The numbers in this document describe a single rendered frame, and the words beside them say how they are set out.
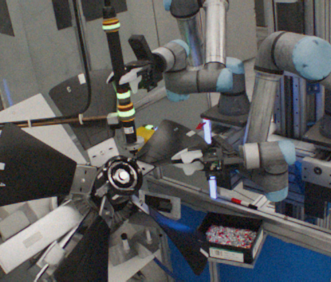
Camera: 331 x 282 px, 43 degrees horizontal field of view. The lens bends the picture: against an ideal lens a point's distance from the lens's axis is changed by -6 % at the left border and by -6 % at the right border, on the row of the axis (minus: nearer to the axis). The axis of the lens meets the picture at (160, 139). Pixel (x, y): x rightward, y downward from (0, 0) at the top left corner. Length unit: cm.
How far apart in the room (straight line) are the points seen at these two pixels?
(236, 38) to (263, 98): 449
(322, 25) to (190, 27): 53
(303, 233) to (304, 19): 84
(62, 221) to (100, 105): 36
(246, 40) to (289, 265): 458
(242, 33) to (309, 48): 470
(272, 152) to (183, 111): 136
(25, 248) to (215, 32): 91
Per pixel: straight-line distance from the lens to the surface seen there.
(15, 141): 116
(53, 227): 127
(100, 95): 133
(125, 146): 125
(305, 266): 166
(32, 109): 153
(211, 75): 140
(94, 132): 130
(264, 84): 135
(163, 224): 125
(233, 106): 190
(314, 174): 166
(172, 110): 250
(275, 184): 133
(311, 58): 122
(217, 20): 153
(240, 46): 591
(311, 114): 195
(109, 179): 118
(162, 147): 138
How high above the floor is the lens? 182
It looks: 26 degrees down
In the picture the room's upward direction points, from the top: 9 degrees counter-clockwise
